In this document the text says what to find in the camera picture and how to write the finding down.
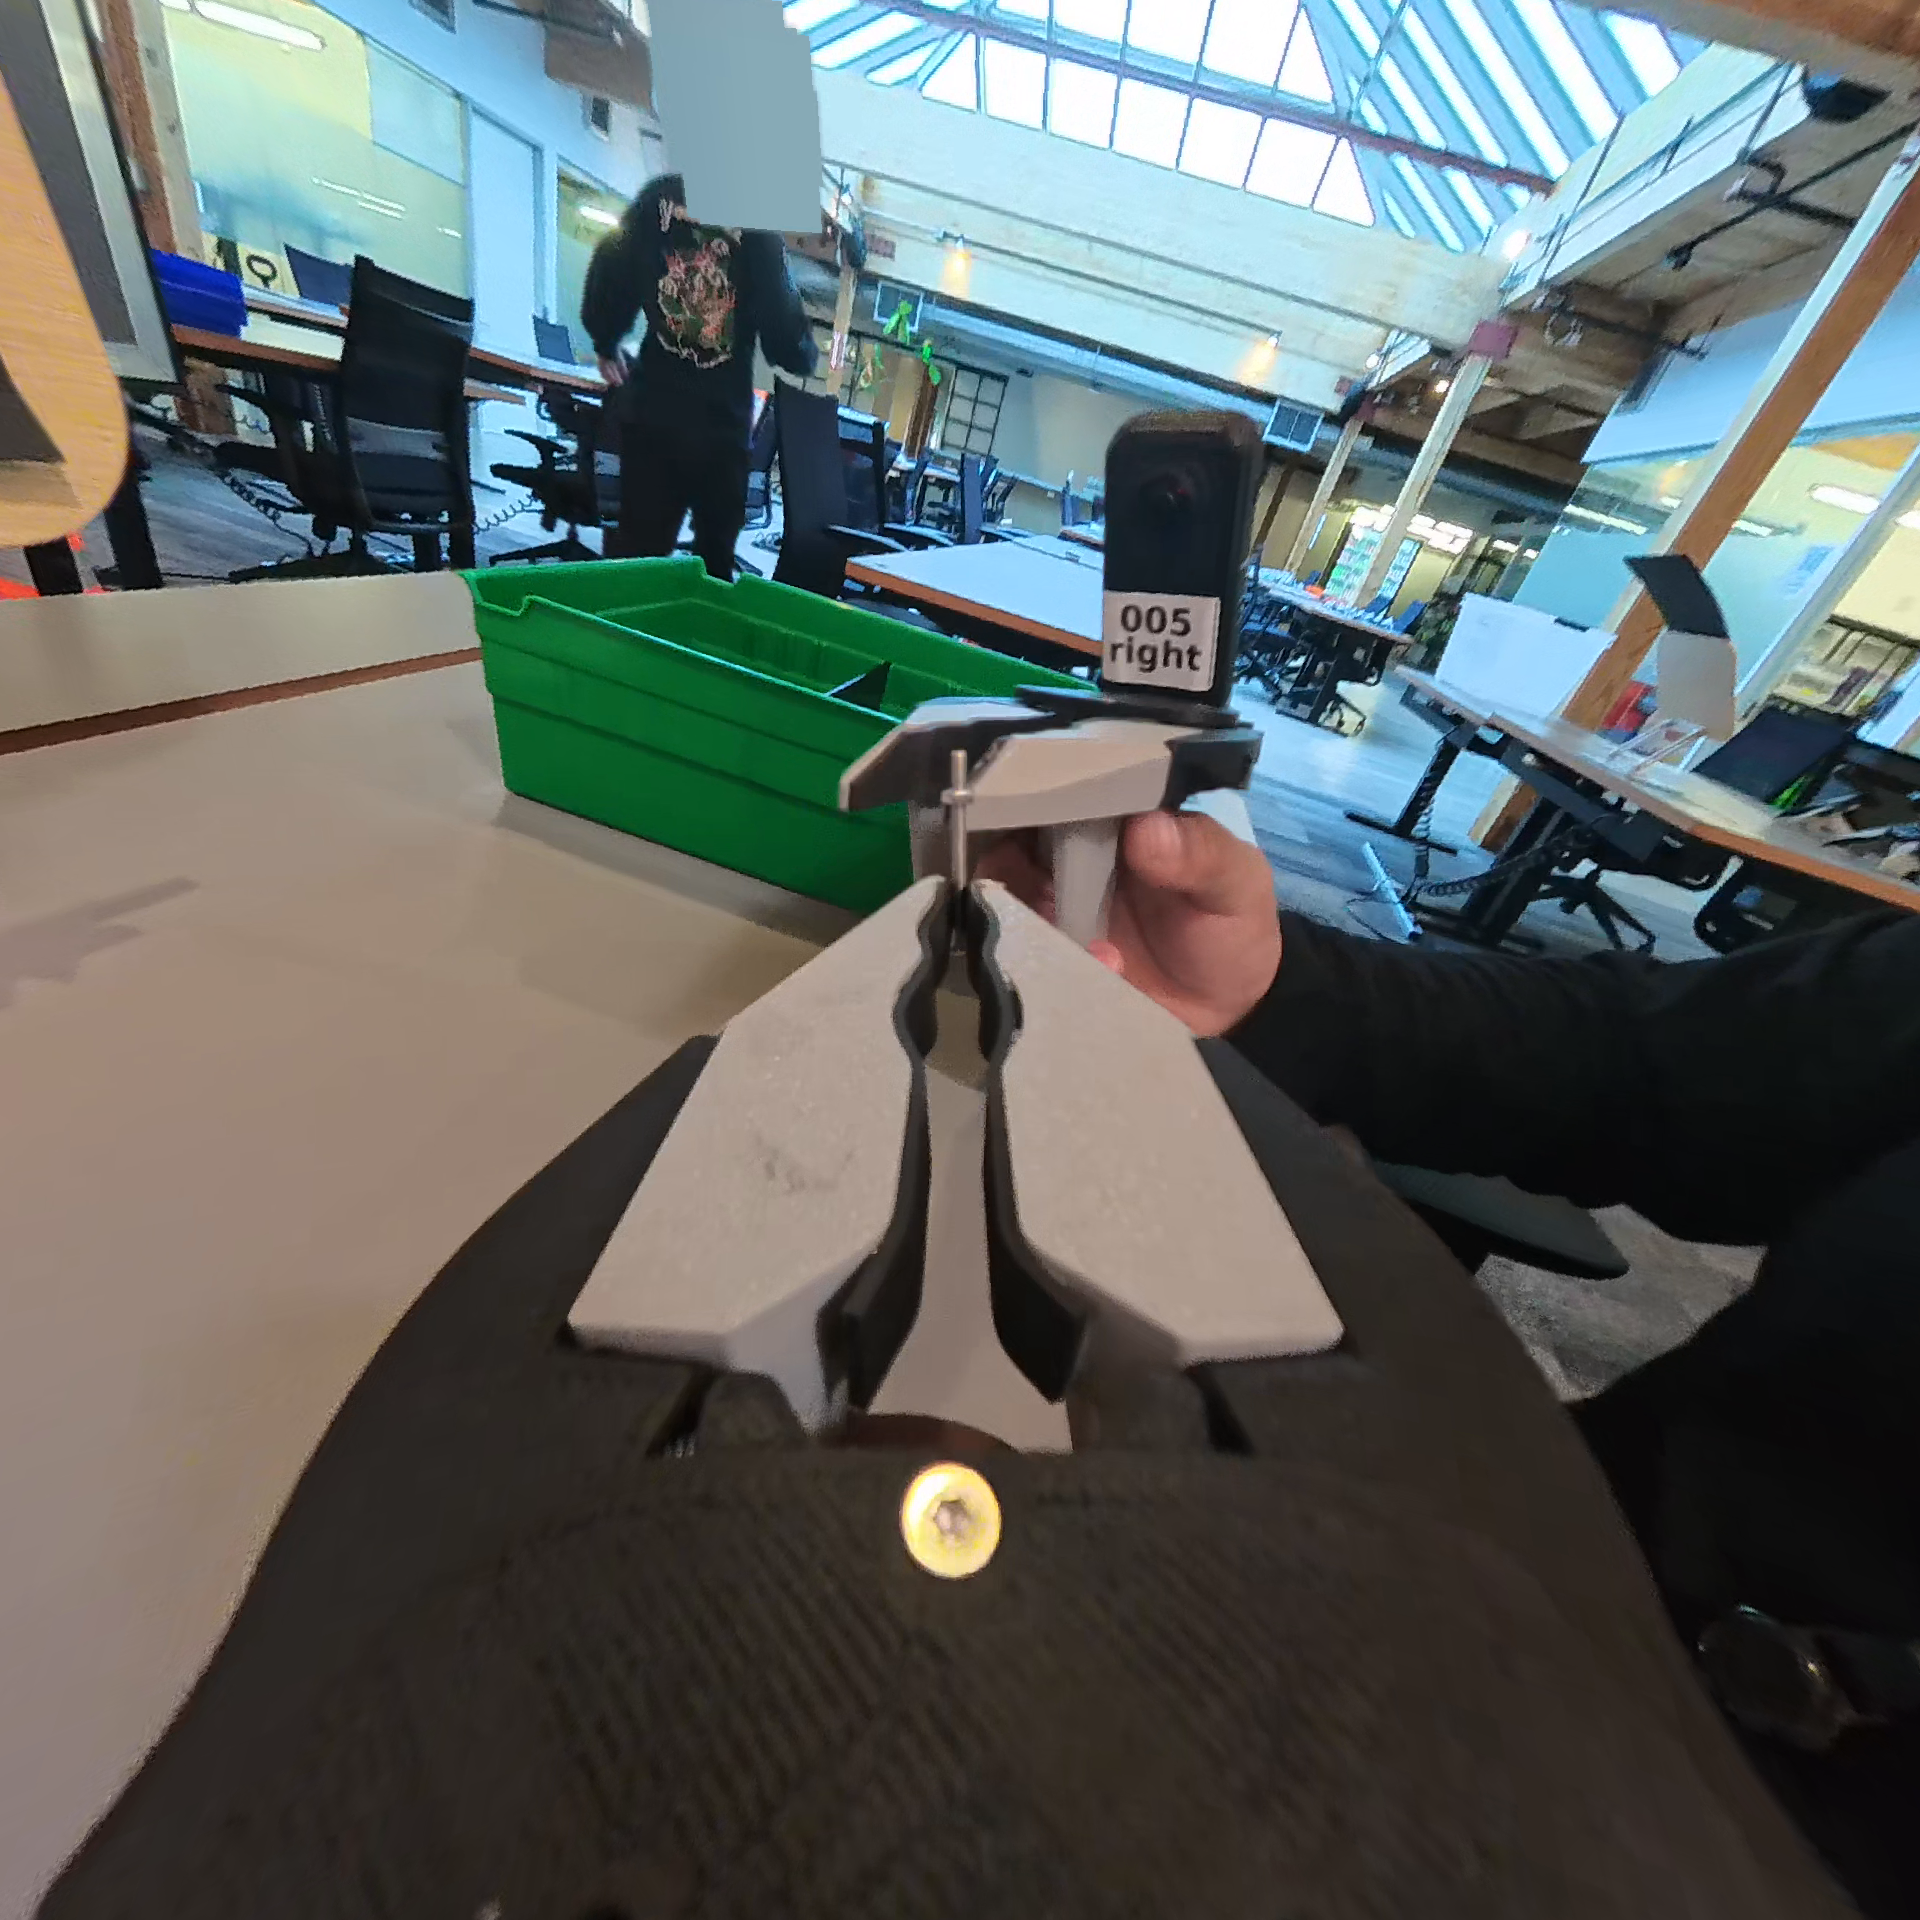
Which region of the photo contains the person's black-clothed body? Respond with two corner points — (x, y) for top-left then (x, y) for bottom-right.
(1568, 1154), (1920, 1920)

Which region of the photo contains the blue plastic bin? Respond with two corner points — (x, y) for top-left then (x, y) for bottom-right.
(145, 246), (248, 337)

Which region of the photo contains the desk with blue chairs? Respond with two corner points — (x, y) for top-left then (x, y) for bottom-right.
(1245, 576), (1418, 737)

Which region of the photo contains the white box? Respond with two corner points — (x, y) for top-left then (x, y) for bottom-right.
(1431, 593), (1616, 724)

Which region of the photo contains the long wooden desk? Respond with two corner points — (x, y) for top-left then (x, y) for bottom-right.
(165, 306), (617, 408)

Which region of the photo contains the wooden document stand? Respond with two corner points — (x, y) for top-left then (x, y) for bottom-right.
(0, 75), (132, 554)

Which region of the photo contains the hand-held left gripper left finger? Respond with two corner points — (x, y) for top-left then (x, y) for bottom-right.
(567, 877), (950, 1420)

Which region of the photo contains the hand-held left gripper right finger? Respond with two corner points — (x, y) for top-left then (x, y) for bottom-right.
(960, 880), (1346, 1420)

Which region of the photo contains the black office chair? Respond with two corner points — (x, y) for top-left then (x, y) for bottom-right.
(768, 381), (910, 601)
(492, 315), (624, 570)
(231, 257), (480, 585)

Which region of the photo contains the grey chair seat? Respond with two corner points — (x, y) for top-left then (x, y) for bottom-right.
(1372, 1161), (1632, 1281)

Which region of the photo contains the white top table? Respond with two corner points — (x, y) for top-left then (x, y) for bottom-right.
(844, 538), (1114, 669)

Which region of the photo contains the green plastic bin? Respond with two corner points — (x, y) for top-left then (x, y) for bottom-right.
(456, 556), (1104, 916)

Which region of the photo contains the person's right hand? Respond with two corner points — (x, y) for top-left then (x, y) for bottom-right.
(977, 808), (1287, 1041)

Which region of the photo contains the black laptop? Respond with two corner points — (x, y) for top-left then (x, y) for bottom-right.
(1696, 704), (1862, 817)

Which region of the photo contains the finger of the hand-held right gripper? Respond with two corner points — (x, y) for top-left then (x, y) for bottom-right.
(836, 699), (1100, 889)
(968, 720), (1182, 964)

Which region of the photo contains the wooden top desk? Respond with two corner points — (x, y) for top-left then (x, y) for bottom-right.
(1342, 668), (1920, 962)

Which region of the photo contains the person's right forearm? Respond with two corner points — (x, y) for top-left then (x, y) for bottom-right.
(1229, 908), (1920, 1248)

